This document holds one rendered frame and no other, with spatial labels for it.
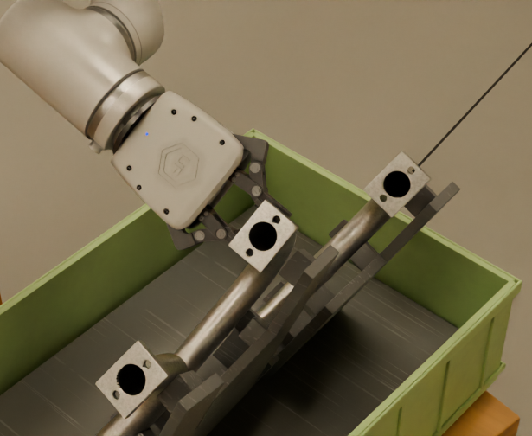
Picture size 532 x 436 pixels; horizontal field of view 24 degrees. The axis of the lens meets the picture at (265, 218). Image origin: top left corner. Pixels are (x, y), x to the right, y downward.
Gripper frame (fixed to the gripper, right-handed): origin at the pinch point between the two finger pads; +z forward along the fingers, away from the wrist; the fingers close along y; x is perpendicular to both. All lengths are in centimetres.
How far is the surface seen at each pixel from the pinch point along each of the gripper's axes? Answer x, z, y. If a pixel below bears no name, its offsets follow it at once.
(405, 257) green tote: 40.1, 9.9, 2.7
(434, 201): 14.0, 9.7, 11.5
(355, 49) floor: 224, -45, 19
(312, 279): 2.4, 6.4, -0.8
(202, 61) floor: 212, -73, -9
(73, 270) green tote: 24.3, -17.7, -21.9
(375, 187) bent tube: 10.0, 4.6, 9.1
